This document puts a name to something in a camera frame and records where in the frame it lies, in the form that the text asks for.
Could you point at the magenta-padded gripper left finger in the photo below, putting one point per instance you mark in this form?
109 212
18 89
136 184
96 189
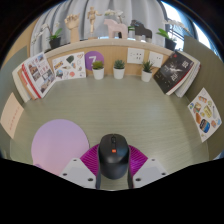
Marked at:
81 171

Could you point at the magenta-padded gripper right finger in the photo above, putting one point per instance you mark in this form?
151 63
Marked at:
146 171

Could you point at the black computer mouse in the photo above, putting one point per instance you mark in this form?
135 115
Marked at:
113 156

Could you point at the purple mouse pad with wrist rest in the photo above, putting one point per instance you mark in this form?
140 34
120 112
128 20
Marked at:
58 143

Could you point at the illustrated food sticker card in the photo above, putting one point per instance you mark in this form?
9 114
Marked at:
205 115

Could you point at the pale pink card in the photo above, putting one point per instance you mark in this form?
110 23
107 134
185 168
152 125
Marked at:
11 115

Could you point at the small plant in white pot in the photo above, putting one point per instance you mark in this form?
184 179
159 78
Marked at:
98 74
119 73
146 76

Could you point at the dark cover book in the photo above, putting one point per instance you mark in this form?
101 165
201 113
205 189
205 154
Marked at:
172 71

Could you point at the white sticker picture card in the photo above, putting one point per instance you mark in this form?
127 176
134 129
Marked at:
69 66

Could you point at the red-spined photo book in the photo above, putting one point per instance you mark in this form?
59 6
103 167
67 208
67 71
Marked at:
39 73

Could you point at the white book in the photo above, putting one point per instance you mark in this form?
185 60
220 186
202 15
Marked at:
20 83

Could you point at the round purple number sign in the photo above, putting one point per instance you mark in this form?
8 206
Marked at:
91 57

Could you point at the grey-green desk divider panel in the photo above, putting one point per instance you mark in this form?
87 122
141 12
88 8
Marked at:
208 66
10 70

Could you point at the white orchid in black pot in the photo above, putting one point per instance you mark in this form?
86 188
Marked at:
170 44
55 42

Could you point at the dark wooden horse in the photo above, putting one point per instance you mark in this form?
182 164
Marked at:
141 31

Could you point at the wooden hand model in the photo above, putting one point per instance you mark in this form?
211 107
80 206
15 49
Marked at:
73 26

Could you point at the pink wooden horse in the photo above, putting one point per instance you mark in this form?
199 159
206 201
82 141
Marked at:
115 28

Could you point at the wooden mannequin figure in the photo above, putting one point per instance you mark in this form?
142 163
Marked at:
92 20

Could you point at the large glass window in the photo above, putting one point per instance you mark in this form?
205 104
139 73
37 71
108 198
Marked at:
170 11

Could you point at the white wall socket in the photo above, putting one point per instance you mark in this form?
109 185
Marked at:
136 56
155 59

